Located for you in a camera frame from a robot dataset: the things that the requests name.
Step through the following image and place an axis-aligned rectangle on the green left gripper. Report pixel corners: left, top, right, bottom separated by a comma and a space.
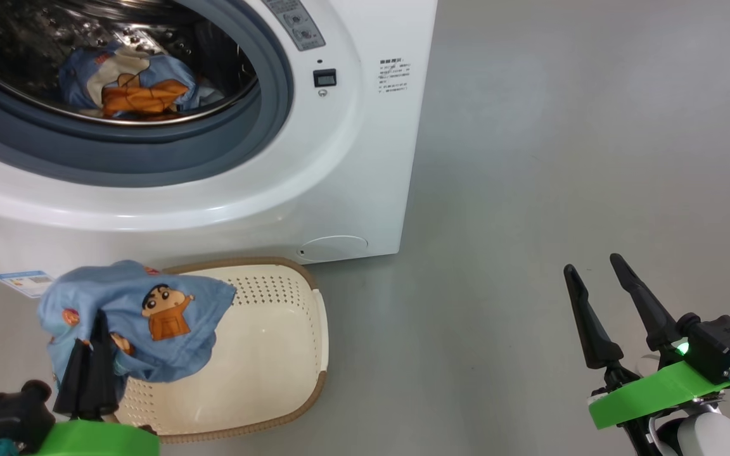
23, 310, 160, 456

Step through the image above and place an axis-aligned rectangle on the blue garment cartoon boy print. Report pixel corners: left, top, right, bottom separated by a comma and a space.
37, 260, 238, 390

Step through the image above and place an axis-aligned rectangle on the grey warning sticker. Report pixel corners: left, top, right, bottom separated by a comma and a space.
262, 0, 326, 51

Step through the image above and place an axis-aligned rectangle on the cream perforated laundry basket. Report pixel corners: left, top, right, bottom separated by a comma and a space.
102, 256, 330, 444

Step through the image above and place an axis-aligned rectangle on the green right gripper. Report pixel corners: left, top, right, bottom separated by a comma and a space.
563, 253, 730, 456

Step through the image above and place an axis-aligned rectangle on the printed text label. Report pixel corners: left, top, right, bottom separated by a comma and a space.
378, 58, 413, 94

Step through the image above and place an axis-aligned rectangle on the white front-load washing machine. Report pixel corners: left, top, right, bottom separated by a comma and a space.
0, 0, 439, 298

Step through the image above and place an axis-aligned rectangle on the blue garment large orange print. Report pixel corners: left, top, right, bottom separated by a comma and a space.
58, 41, 226, 121

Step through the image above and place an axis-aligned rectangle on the round filter cover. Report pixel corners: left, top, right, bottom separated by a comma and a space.
298, 236, 369, 263

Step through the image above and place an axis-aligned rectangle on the blue energy label sticker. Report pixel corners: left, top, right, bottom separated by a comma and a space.
0, 270, 55, 298

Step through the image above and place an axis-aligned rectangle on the stainless steel washing machine drum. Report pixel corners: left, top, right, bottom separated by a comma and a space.
0, 0, 259, 126

